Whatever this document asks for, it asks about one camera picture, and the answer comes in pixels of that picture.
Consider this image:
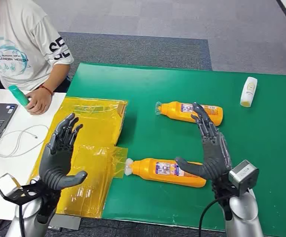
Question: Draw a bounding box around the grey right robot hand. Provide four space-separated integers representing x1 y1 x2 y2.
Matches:
174 102 233 185

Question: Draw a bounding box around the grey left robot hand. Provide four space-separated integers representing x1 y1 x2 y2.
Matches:
39 113 88 197

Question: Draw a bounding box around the person's left hand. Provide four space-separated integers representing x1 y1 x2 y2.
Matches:
25 87 53 115

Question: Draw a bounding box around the teal bottle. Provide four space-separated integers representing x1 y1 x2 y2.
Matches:
8 85 30 108

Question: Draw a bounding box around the orange bottle with clear cap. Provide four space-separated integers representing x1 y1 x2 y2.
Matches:
125 158 207 189
155 101 224 127

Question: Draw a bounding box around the small white bottle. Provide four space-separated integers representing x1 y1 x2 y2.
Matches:
240 77 258 108

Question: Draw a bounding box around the green table mat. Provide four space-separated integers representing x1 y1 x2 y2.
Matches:
66 63 286 237

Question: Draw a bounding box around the person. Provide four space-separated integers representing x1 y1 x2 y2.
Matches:
0 0 75 115

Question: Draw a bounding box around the grey flat board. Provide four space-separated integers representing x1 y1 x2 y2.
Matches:
48 213 82 231

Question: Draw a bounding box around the yellow plastic sheet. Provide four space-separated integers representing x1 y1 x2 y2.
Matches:
28 96 129 219

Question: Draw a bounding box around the red bracelet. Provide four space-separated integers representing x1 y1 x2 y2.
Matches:
38 84 54 96

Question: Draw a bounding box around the thin white cable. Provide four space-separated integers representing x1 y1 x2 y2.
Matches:
0 124 49 158

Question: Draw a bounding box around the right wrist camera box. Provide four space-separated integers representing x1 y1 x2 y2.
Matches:
229 159 260 197

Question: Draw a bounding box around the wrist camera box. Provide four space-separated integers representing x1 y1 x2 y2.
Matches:
229 159 260 197
0 173 23 199

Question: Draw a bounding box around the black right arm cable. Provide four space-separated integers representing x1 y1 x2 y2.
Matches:
198 194 233 237

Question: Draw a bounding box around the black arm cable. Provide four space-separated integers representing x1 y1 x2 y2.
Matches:
18 203 26 237
198 194 233 237

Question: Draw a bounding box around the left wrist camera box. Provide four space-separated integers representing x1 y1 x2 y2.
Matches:
0 173 23 199

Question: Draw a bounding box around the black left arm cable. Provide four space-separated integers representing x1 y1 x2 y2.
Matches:
18 203 26 237

